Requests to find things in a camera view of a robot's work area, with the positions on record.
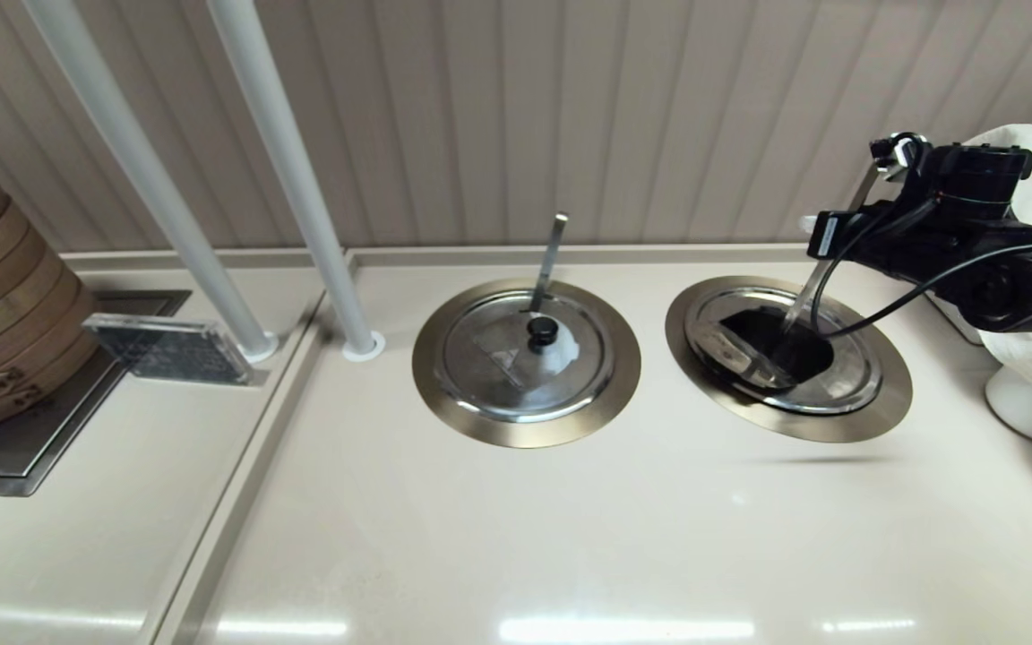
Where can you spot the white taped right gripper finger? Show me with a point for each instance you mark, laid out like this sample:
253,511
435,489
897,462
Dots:
806,222

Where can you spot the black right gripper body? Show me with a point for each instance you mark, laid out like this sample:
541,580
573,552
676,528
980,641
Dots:
883,237

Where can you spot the hinged lid flap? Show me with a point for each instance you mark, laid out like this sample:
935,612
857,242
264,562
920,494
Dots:
731,354
503,354

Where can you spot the round steel pot lid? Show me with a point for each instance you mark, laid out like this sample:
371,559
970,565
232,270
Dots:
852,381
480,394

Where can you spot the white box appliance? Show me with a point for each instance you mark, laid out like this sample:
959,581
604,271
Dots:
946,319

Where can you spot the white round appliance base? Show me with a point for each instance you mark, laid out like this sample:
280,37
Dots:
1018,408

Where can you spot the white pole base flange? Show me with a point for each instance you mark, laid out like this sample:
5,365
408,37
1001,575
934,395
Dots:
262,349
364,351

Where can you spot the long grey metal pole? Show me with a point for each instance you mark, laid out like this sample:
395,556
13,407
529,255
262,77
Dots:
288,152
135,152

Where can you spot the clear acrylic sign plate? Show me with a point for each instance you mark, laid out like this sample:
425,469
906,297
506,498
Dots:
171,351

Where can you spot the recessed steel steamer tray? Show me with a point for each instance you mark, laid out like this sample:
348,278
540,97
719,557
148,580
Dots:
14,457

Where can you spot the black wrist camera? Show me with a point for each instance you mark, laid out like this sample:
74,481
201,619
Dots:
897,154

